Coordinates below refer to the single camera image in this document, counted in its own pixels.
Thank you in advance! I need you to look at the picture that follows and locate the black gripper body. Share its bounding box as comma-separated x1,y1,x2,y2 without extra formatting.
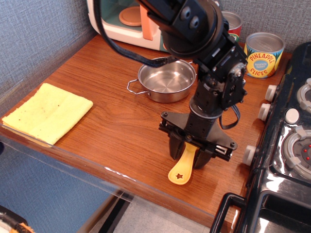
159,111,238,161

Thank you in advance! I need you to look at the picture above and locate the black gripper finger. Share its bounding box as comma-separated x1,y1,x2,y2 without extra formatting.
193,149,214,169
169,135,185,160

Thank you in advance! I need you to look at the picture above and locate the yellow toy scrub brush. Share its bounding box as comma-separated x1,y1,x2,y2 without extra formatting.
168,143,198,185

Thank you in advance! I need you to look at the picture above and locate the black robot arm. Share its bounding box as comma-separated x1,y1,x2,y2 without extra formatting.
92,0,247,169

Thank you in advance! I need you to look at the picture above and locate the white stove knob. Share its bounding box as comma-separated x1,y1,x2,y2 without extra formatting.
242,145,256,166
258,103,271,121
265,85,277,102

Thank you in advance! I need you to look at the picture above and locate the small steel pot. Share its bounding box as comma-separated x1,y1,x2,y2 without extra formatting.
127,60,197,103

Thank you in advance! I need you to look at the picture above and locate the black toy stove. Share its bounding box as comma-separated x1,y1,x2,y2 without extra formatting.
209,42,311,233

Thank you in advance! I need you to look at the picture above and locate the white round stove button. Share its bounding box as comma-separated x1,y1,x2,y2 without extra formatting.
285,108,299,124

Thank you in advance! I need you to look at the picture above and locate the grey stove burner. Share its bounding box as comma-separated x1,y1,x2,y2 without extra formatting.
296,78,311,113
282,126,311,180

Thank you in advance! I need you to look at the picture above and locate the pineapple slices toy can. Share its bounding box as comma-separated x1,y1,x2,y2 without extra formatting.
244,32,285,79

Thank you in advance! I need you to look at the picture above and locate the tomato sauce toy can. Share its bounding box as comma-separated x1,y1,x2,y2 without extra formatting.
222,11,242,42

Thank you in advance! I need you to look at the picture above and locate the yellow folded cloth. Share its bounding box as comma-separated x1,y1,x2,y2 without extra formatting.
2,83,93,147

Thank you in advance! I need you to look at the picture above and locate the teal toy microwave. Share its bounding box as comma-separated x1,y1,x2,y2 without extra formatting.
101,0,166,51

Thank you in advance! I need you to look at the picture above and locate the orange microwave plate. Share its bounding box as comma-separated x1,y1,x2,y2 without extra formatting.
119,6,141,27

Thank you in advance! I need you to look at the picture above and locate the clear acrylic table guard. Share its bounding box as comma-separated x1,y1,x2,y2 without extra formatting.
0,136,209,233

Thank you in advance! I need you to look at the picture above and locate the orange fuzzy object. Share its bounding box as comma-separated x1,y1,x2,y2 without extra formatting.
0,213,34,233

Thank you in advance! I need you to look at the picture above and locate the black oven door handle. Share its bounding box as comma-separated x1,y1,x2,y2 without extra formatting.
210,193,246,233

